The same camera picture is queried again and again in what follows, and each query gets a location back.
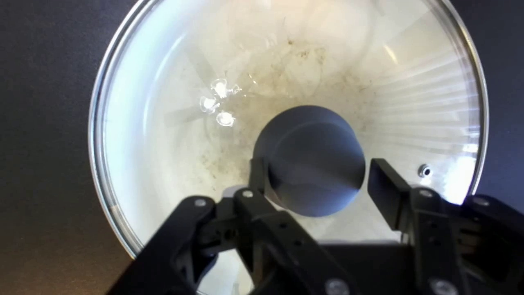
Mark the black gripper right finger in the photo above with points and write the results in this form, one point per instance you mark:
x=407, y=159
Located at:
x=436, y=235

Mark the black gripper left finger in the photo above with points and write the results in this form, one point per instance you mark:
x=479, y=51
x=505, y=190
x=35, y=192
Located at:
x=256, y=246

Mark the glass lid with dark knob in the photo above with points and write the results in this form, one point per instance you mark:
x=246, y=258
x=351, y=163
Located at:
x=284, y=108

